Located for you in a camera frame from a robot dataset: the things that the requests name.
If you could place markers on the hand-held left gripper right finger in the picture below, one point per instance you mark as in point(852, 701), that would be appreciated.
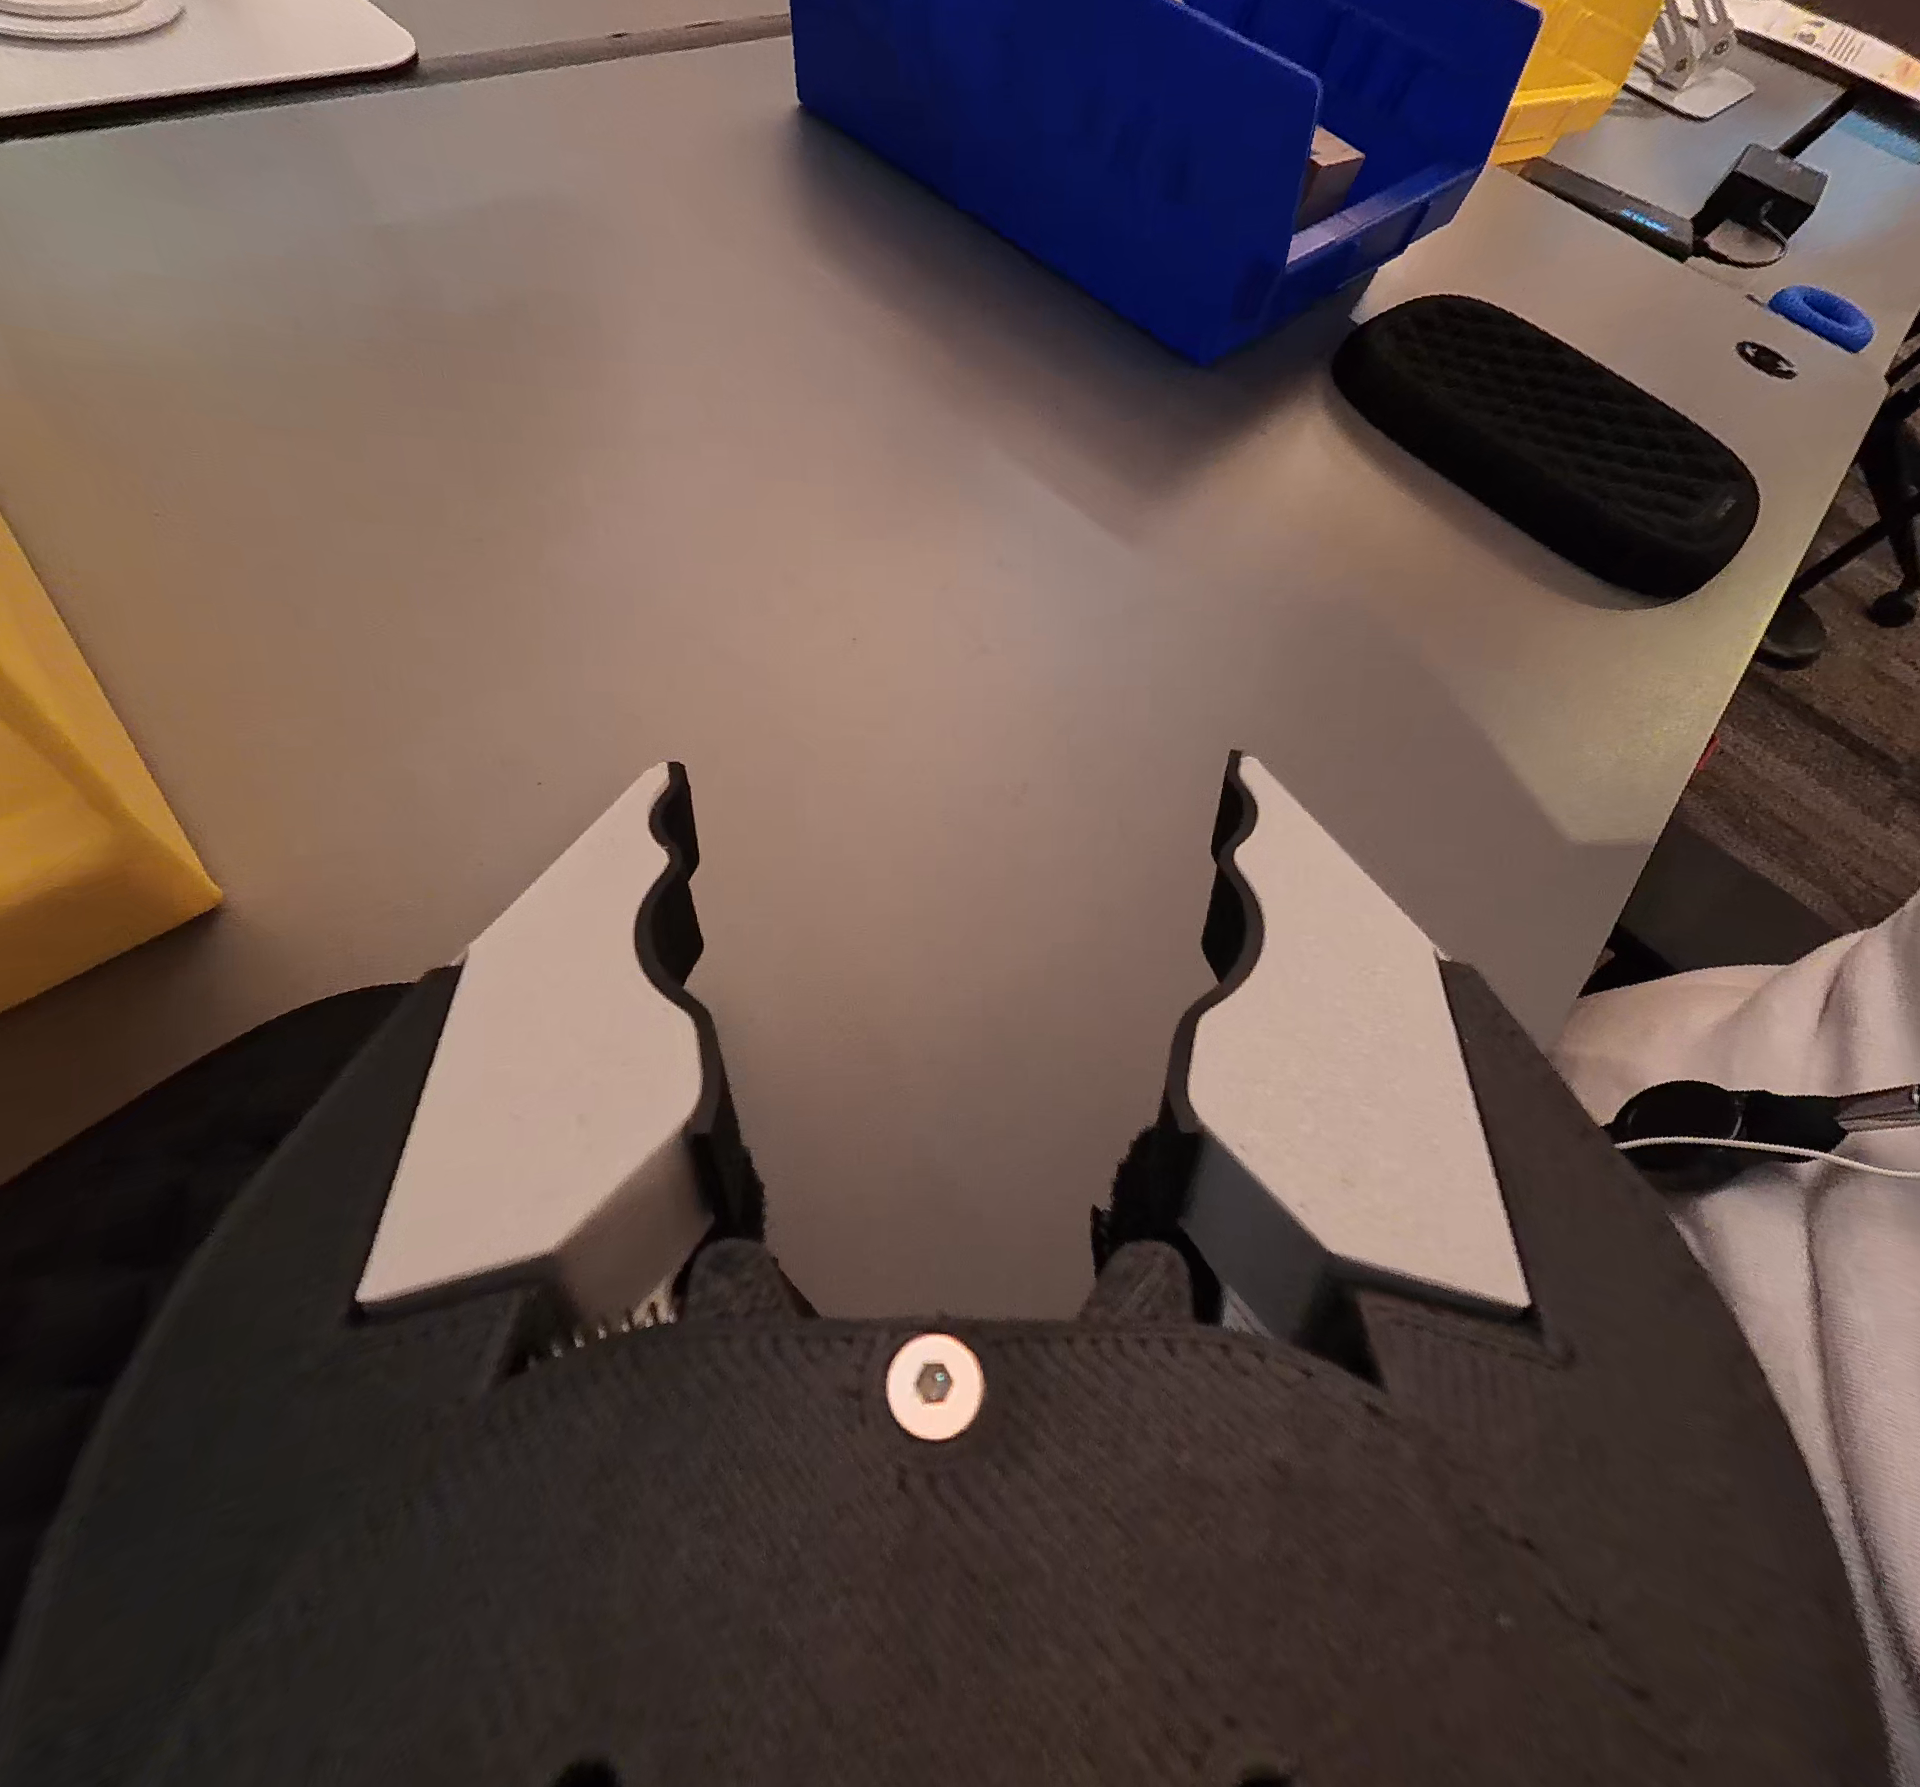
point(1350, 1067)

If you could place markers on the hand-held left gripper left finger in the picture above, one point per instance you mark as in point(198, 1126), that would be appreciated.
point(540, 1097)

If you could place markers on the blue plastic bin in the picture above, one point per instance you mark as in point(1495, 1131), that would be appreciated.
point(1020, 93)

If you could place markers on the plain wooden cube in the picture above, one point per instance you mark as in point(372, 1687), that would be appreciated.
point(1335, 174)

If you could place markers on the black adapter box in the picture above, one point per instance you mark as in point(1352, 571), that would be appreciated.
point(1770, 189)

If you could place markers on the black clip-on microphone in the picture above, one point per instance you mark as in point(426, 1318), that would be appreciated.
point(1679, 1114)

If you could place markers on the yellow plastic bin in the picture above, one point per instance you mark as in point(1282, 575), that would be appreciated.
point(1561, 17)
point(76, 843)

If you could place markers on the black usb hub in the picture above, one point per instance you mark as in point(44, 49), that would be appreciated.
point(1614, 210)

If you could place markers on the person's white garment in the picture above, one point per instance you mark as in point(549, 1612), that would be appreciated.
point(1845, 1367)

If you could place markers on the black chair base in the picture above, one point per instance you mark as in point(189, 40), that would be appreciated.
point(1793, 639)

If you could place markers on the printed paper sheet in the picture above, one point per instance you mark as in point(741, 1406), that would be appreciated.
point(1845, 40)

